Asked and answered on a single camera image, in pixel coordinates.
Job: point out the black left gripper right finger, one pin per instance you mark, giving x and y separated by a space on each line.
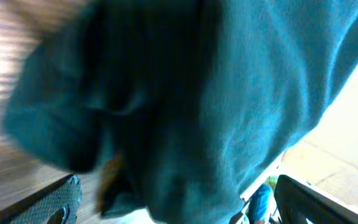
299 202

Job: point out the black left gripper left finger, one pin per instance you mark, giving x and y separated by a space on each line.
56 203

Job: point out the black t-shirt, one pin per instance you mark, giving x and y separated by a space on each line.
198 97

